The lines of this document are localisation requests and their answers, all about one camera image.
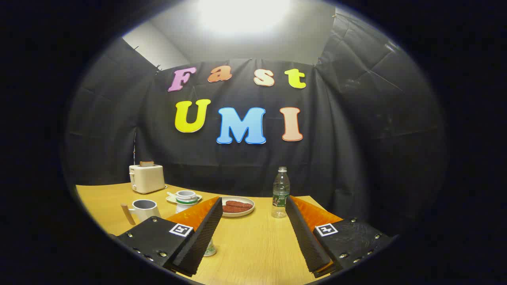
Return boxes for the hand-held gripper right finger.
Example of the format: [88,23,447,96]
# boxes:
[285,195,398,278]

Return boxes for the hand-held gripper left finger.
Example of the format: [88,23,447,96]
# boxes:
[116,196,223,277]

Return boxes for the white juice bottle green ring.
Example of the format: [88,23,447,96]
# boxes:
[175,190,200,214]

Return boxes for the white cup wooden handle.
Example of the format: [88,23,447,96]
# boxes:
[121,199,162,226]

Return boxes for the clear plastic water bottle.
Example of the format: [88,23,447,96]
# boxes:
[271,166,290,219]

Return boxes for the round white plate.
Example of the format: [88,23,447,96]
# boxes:
[220,196,256,218]

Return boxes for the wooden table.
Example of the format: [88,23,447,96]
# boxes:
[75,182,329,285]

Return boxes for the small white divided dish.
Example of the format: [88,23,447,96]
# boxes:
[166,192,203,205]

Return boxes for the red meat slices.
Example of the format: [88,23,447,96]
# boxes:
[223,200,253,213]

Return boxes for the cream toaster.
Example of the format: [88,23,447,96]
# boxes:
[129,164,167,194]

